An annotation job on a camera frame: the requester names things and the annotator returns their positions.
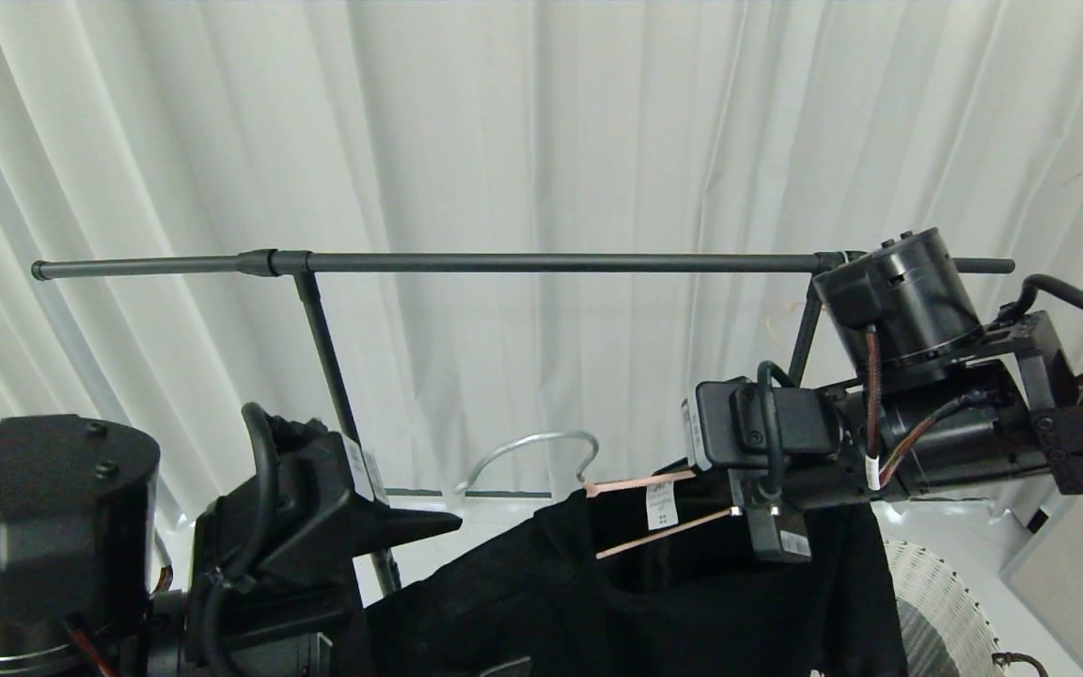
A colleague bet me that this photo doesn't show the black clothes rack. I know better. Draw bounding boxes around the black clothes rack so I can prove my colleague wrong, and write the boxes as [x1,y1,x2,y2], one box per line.
[31,246,1015,599]

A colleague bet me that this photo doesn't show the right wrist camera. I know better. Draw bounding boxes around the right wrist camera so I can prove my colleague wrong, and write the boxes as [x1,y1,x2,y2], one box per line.
[681,361,845,501]

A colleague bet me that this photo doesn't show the black garment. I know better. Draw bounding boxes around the black garment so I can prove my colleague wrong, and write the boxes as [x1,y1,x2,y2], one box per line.
[335,468,911,677]

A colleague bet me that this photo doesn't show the white laundry basket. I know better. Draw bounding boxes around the white laundry basket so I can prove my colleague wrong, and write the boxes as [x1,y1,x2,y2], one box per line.
[883,539,1009,677]

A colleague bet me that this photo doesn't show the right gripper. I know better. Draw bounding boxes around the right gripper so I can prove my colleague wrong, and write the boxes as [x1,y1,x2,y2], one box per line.
[731,362,1056,565]

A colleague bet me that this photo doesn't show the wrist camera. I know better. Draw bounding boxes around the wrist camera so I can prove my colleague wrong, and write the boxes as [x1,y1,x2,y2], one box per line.
[681,361,845,501]
[198,417,393,589]

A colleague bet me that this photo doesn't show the white curtain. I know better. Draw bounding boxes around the white curtain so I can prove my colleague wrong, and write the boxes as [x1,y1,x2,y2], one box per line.
[0,0,1083,570]

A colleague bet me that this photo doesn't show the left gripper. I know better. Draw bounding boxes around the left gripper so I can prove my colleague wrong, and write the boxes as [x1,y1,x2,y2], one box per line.
[149,506,464,677]

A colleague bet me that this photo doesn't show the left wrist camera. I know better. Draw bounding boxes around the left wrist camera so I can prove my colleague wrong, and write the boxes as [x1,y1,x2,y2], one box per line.
[198,417,393,589]

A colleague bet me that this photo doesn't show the pink clothes hanger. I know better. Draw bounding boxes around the pink clothes hanger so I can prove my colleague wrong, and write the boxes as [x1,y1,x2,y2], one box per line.
[454,430,742,561]

